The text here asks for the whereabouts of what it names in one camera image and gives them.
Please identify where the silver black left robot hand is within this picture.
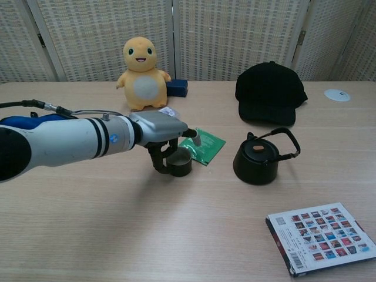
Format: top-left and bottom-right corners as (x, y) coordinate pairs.
(129, 110), (203, 174)

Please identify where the dark green ceramic cup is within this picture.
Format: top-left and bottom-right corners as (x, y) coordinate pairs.
(166, 147), (193, 177)

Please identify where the black teapot with handle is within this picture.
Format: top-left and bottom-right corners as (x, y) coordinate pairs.
(233, 127), (301, 186)

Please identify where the small clear plastic box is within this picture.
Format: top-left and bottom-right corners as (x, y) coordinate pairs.
(158, 107), (180, 118)

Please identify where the yellow plush dinosaur toy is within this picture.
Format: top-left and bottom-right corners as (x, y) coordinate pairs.
(115, 36), (172, 112)

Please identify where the dark blue rectangular box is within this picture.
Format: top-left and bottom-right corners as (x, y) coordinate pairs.
(166, 78), (189, 98)

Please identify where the green foil packet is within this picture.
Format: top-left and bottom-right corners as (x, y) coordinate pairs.
(178, 126), (227, 166)

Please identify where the black baseball cap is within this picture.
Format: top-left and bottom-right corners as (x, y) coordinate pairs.
(234, 61), (308, 126)

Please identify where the blue microfibre cloth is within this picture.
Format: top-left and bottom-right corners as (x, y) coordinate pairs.
(0, 113), (80, 130)

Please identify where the white woven folding screen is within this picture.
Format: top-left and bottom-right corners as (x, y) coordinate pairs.
(0, 0), (376, 85)

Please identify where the white round table grommet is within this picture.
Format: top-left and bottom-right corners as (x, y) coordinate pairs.
(324, 89), (352, 102)

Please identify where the flat box with picture grid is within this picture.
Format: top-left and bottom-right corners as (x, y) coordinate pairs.
(265, 202), (376, 278)

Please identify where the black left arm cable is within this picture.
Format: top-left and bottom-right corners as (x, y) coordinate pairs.
(0, 99), (124, 118)

